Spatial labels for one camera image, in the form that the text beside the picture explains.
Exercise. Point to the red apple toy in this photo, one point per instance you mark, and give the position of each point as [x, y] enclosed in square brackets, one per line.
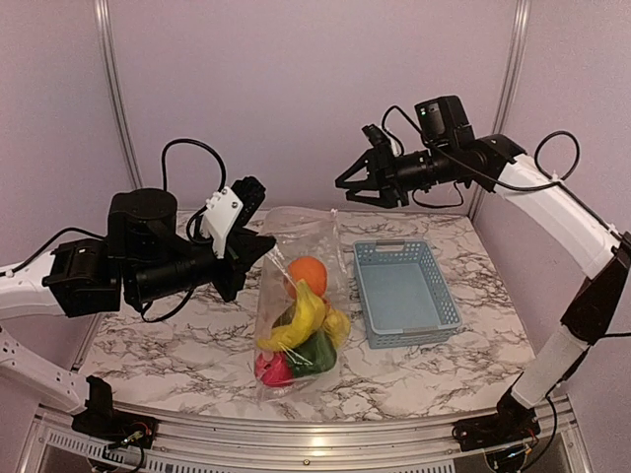
[273, 372]

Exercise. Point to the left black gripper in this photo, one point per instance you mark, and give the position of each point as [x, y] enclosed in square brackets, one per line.
[245, 247]

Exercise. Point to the green bell pepper toy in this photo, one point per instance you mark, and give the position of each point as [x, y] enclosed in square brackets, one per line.
[315, 356]

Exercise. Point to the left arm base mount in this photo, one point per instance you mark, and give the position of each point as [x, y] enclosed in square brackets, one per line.
[99, 419]

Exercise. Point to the orange toy fruit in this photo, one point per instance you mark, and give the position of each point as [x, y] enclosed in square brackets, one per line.
[312, 270]

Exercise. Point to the left aluminium frame post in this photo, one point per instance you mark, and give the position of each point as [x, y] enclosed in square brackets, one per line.
[105, 32]

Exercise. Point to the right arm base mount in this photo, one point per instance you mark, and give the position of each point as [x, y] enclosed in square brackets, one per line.
[511, 422]

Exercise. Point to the yellow banana toy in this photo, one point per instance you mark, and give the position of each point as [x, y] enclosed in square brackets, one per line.
[309, 313]

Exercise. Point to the clear zip top bag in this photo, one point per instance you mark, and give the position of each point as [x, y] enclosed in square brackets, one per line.
[298, 232]

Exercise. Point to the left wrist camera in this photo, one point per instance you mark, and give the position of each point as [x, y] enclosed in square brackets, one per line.
[231, 207]

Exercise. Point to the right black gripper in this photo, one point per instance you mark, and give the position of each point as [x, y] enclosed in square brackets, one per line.
[384, 175]

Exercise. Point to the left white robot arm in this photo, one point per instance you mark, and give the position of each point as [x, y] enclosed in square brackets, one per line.
[142, 258]

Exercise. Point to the yellow bell pepper toy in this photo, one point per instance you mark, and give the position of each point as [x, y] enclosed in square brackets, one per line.
[337, 326]

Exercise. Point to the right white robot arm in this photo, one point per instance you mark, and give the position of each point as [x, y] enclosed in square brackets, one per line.
[453, 153]

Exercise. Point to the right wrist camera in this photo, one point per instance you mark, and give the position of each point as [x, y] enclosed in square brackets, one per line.
[377, 136]

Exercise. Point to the right aluminium frame post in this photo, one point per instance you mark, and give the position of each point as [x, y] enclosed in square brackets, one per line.
[514, 62]

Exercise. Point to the aluminium frame post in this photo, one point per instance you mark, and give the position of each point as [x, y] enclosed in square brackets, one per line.
[105, 32]
[514, 62]

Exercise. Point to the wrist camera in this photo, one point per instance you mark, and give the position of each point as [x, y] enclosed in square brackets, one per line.
[231, 207]
[377, 136]

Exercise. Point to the grey plastic basket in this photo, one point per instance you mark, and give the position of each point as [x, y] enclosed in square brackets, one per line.
[404, 296]

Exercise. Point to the aluminium front rail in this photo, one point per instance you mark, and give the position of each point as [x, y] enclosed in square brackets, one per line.
[193, 443]

